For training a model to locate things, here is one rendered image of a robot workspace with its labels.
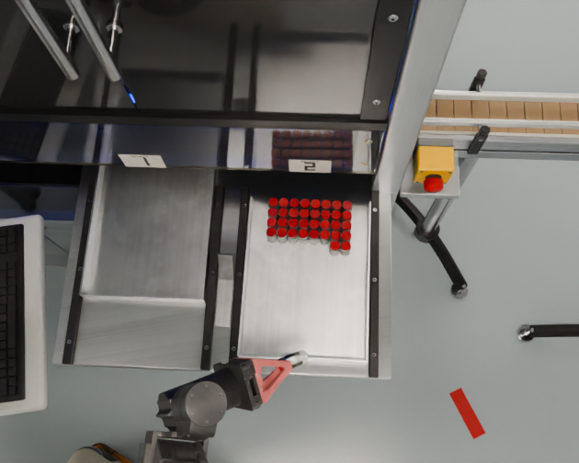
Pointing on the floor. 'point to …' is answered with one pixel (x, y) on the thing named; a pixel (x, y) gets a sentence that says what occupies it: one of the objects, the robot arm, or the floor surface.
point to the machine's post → (414, 87)
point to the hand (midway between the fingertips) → (283, 366)
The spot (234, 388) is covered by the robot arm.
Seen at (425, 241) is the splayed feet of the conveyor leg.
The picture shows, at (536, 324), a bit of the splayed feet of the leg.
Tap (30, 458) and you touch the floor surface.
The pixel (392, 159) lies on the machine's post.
